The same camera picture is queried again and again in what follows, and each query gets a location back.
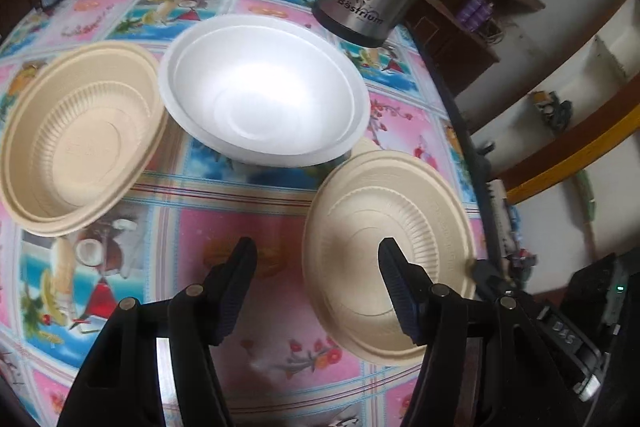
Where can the purple bottle pack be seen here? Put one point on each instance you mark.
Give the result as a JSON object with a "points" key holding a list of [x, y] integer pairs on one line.
{"points": [[477, 9]]}

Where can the white power strip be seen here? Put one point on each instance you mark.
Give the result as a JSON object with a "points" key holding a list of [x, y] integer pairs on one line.
{"points": [[497, 212]]}

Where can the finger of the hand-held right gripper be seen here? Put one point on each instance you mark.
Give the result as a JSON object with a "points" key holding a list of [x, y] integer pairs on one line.
{"points": [[487, 274]]}

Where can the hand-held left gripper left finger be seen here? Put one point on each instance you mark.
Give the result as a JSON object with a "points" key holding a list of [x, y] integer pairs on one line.
{"points": [[235, 302]]}

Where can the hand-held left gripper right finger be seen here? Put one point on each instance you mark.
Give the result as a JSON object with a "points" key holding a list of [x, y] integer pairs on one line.
{"points": [[400, 292]]}

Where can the white foam bowl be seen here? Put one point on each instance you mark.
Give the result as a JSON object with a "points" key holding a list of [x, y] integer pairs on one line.
{"points": [[260, 97]]}

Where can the printed fruit tablecloth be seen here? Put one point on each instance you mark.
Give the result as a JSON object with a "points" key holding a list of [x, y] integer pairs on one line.
{"points": [[175, 207]]}

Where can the beige ribbed bowl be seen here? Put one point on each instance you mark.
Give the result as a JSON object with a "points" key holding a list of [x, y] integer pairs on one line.
{"points": [[75, 147], [350, 257]]}

